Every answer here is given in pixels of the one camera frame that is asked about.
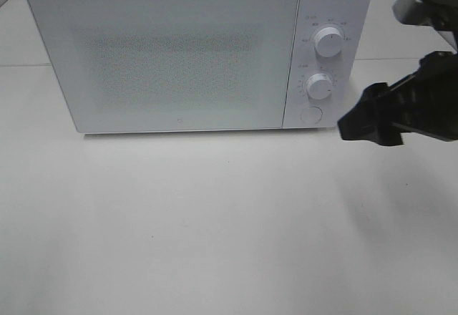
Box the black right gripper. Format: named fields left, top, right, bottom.
left=338, top=51, right=457, bottom=147

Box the white control knob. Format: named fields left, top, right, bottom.
left=305, top=73, right=333, bottom=100
left=312, top=25, right=344, bottom=58

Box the round white door button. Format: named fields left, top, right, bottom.
left=301, top=107, right=323, bottom=127

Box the white microwave door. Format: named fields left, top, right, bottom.
left=28, top=0, right=298, bottom=134

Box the white microwave oven body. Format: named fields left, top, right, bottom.
left=27, top=0, right=373, bottom=137

